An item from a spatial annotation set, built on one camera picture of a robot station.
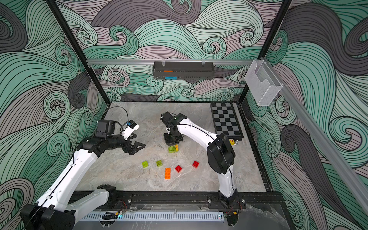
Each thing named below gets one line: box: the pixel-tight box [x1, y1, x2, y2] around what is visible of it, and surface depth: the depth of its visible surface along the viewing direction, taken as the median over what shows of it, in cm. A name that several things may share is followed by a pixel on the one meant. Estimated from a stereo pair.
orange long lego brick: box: [164, 167, 172, 180], surface depth 84 cm
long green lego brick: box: [168, 145, 179, 154], surface depth 92 cm
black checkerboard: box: [209, 102, 244, 141], surface depth 109 cm
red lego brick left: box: [174, 164, 183, 173], surface depth 85 cm
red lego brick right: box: [192, 160, 200, 169], surface depth 87 cm
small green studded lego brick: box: [141, 160, 150, 169], surface depth 87 cm
